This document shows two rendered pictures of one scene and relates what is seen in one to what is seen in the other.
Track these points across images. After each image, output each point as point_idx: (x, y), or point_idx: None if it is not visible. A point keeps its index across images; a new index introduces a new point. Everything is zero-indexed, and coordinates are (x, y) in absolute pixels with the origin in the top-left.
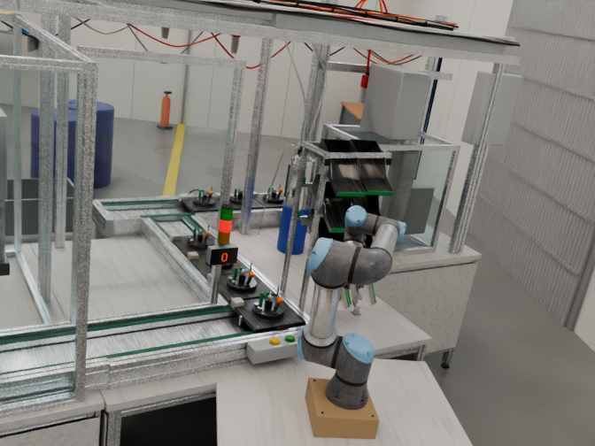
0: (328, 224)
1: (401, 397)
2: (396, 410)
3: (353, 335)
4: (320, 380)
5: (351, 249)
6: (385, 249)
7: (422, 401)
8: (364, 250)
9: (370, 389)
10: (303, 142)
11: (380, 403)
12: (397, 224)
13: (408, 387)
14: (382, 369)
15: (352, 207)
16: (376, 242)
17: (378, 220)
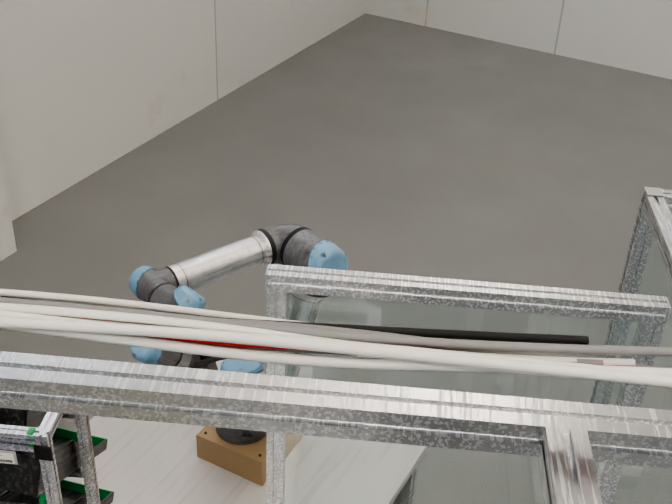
0: (99, 449)
1: (142, 441)
2: (171, 430)
3: (239, 368)
4: (252, 453)
5: (311, 231)
6: (248, 237)
7: (123, 428)
8: (298, 225)
9: (165, 466)
10: (47, 436)
11: (177, 445)
12: (152, 269)
13: (111, 451)
14: (106, 488)
15: (192, 292)
16: (240, 250)
17: (169, 282)
